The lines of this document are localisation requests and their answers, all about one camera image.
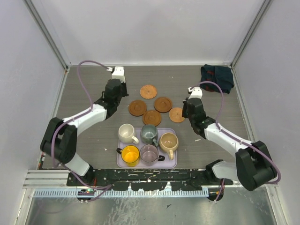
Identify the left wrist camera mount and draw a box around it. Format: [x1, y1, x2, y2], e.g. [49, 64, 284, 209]
[106, 66, 126, 83]

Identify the grey-green ceramic mug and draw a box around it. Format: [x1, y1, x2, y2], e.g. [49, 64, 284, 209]
[140, 124, 159, 147]

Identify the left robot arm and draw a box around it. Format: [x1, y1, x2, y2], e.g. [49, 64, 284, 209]
[40, 79, 128, 186]

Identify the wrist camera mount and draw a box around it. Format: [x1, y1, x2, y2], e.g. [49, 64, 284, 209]
[106, 66, 126, 83]
[187, 86, 203, 99]

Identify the dark wooden coaster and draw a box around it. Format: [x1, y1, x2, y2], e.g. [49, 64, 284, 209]
[154, 97, 173, 113]
[128, 100, 147, 117]
[142, 110, 162, 126]

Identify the aluminium frame post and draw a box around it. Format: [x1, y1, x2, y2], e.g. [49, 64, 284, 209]
[231, 0, 274, 68]
[23, 0, 69, 70]

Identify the white ceramic mug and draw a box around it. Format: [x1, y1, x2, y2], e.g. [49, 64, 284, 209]
[118, 124, 139, 144]

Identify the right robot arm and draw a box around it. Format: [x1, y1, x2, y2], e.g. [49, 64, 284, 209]
[182, 97, 281, 191]

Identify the dark blue folded cloth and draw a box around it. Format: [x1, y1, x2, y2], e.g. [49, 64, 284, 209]
[200, 64, 234, 94]

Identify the aluminium frame rail front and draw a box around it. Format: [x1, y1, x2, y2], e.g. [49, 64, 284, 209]
[22, 167, 278, 188]

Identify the aluminium frame post right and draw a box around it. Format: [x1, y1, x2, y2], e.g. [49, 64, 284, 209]
[231, 0, 274, 68]

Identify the lavender plastic tray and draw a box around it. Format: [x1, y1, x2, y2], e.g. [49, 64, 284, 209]
[116, 127, 177, 169]

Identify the aluminium frame post left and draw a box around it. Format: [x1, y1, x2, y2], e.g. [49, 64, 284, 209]
[23, 0, 69, 70]

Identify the beige ceramic mug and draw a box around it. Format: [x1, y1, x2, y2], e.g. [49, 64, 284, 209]
[159, 133, 179, 160]

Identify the white slotted cable duct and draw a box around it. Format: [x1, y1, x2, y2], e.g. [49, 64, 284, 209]
[32, 188, 209, 199]

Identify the light cork coaster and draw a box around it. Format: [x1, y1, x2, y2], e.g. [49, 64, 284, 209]
[140, 85, 157, 99]
[169, 107, 185, 123]

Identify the yellow glass mug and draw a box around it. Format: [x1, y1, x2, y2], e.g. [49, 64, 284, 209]
[116, 145, 140, 167]

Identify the clear purple glass mug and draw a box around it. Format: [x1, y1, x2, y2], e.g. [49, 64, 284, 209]
[140, 144, 165, 166]

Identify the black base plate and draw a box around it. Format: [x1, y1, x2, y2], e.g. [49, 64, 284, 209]
[67, 167, 234, 192]

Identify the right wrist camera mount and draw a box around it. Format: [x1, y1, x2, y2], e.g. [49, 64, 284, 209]
[187, 86, 203, 99]

